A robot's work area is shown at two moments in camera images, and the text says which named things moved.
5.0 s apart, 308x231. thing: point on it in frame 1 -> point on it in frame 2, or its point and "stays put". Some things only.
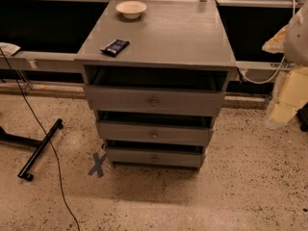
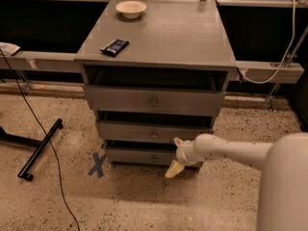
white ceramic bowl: [131, 10] stays put
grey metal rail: [73, 61] stays put
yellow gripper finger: [275, 45] -> [174, 168]
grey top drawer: [155, 99] stays put
